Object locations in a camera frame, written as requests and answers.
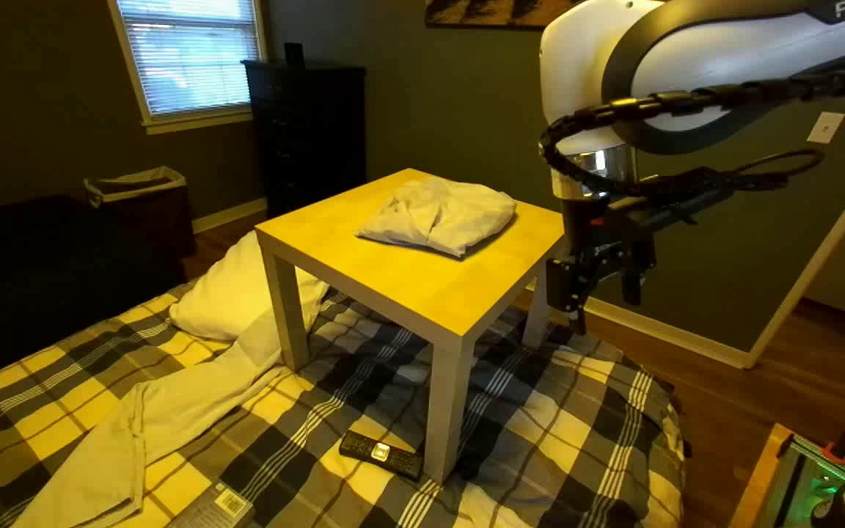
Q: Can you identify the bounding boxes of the plaid yellow black blanket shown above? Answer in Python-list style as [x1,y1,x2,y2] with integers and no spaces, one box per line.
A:
[0,278,690,528]

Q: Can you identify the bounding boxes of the cream towel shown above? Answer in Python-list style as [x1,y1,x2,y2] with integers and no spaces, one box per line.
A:
[9,313,294,528]

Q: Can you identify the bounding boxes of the small black flat device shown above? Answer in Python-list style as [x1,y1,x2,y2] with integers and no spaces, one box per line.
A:
[336,428,429,485]

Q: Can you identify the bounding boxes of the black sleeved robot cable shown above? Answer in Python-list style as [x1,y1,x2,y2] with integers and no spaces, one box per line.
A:
[536,63,845,214]

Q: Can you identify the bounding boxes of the dark laundry hamper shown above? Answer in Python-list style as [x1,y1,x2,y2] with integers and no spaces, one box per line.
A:
[78,164,200,267]

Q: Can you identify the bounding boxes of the white pillow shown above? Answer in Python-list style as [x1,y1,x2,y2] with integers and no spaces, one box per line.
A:
[166,230,330,347]

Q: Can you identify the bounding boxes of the light grey cloth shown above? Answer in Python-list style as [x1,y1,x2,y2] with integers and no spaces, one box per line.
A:
[354,183,523,261]

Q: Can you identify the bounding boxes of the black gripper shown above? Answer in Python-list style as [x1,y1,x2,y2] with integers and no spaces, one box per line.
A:
[545,190,658,316]

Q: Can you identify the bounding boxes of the black dresser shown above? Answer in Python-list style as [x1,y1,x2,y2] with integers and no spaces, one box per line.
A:
[241,42,370,220]

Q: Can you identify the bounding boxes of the dark low couch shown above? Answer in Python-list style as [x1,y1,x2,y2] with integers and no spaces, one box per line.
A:
[0,195,190,390]

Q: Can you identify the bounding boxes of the bright window with white frame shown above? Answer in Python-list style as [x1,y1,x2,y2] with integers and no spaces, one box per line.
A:
[105,0,270,137]

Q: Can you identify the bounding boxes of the light wooden square table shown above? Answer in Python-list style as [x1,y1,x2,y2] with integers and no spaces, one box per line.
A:
[251,164,570,485]

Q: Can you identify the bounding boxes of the white light switch plate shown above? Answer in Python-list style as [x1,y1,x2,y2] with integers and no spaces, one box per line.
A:
[803,108,845,149]

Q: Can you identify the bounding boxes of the framed wall picture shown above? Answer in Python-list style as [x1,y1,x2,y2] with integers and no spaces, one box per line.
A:
[423,0,584,32]

